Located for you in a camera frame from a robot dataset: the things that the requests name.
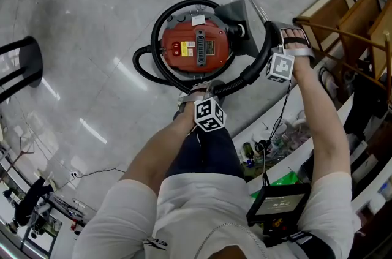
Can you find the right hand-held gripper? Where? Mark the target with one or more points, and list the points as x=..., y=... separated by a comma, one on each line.
x=281, y=66

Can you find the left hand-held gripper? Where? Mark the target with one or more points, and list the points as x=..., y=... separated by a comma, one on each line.
x=208, y=114

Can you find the person's left forearm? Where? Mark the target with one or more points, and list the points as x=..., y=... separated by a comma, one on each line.
x=159, y=147

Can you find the person's right forearm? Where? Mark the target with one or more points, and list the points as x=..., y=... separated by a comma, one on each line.
x=321, y=117

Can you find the red vacuum cleaner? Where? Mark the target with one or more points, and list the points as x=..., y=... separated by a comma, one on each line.
x=196, y=46

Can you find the person's left hand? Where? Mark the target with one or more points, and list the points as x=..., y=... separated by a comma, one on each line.
x=202, y=93

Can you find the person's right hand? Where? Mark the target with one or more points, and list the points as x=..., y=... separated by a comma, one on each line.
x=292, y=34

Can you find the white sneaker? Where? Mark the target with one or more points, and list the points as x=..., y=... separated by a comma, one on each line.
x=183, y=100

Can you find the dark blue trousers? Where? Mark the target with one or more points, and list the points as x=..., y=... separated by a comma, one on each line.
x=208, y=153

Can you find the grey cloth dust bag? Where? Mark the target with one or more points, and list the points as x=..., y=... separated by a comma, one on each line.
x=245, y=43

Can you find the white metal shelf rack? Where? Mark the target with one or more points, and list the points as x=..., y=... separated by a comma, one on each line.
x=263, y=117

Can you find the wooden chair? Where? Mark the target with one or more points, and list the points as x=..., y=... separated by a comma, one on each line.
x=333, y=6

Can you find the white t-shirt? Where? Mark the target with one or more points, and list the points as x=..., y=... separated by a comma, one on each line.
x=196, y=202

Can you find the green packet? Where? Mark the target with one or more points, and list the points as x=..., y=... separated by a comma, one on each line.
x=281, y=179

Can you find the white power strip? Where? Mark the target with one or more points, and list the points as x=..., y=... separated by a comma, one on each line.
x=76, y=174

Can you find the round wooden table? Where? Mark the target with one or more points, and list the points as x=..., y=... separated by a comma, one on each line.
x=27, y=62

